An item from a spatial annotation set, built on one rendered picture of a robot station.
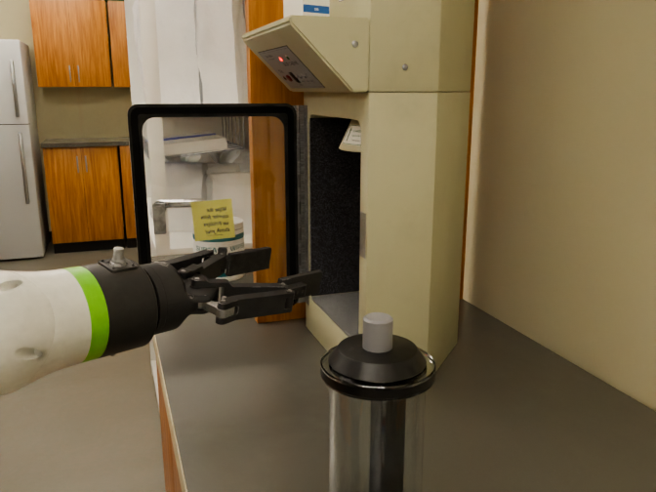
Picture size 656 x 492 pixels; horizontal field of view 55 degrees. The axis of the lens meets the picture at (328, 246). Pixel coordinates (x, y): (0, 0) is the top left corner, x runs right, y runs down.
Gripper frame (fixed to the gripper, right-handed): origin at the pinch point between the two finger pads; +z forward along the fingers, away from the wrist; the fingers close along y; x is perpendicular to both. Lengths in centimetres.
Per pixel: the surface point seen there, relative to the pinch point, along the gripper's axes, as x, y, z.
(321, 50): -27.5, 8.4, 11.0
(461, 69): -27.9, 3.1, 39.1
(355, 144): -13.9, 11.1, 25.1
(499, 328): 21, -5, 61
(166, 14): -30, 137, 73
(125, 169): 101, 439, 245
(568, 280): 6, -16, 60
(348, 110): -19.2, 11.0, 21.8
